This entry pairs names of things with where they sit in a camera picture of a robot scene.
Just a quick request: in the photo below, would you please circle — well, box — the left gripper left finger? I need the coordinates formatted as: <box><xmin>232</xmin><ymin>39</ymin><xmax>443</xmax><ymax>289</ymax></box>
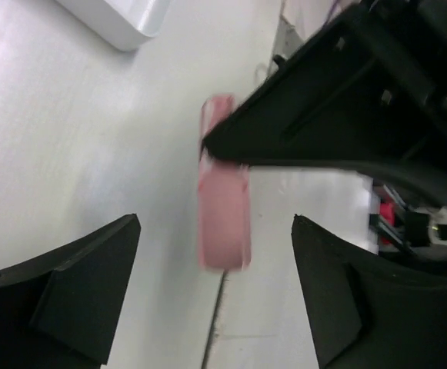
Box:
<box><xmin>0</xmin><ymin>214</ymin><xmax>141</xmax><ymax>368</ymax></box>

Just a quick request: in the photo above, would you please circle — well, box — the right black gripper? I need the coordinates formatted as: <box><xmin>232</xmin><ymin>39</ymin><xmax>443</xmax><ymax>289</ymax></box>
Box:
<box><xmin>322</xmin><ymin>1</ymin><xmax>447</xmax><ymax>205</ymax></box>

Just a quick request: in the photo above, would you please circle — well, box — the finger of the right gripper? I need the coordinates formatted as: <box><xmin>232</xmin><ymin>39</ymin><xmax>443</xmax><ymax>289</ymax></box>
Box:
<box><xmin>202</xmin><ymin>15</ymin><xmax>400</xmax><ymax>169</ymax></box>

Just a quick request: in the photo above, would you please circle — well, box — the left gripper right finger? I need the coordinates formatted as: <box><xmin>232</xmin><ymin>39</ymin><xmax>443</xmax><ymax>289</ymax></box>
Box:
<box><xmin>292</xmin><ymin>215</ymin><xmax>447</xmax><ymax>368</ymax></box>

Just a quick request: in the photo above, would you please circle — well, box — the pink pastel highlighter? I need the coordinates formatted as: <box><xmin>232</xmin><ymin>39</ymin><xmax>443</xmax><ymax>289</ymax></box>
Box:
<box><xmin>196</xmin><ymin>95</ymin><xmax>252</xmax><ymax>273</ymax></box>

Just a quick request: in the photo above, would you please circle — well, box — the white compartment tray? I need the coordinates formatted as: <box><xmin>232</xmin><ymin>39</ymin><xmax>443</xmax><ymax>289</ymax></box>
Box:
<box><xmin>58</xmin><ymin>0</ymin><xmax>172</xmax><ymax>52</ymax></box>

